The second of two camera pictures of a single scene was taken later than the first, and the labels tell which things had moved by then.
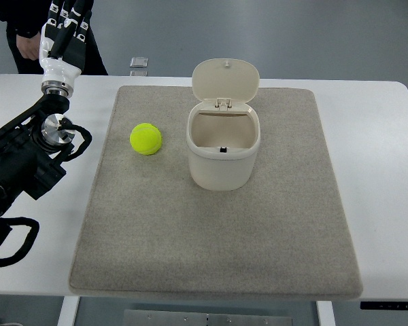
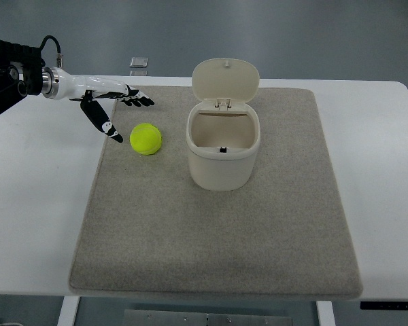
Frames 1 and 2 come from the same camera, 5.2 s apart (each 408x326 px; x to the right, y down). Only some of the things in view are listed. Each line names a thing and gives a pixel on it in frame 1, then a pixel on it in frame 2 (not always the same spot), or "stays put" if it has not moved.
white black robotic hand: (62, 45) → (58, 83)
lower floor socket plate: (139, 73) stays put
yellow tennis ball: (145, 138) stays put
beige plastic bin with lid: (223, 131) stays put
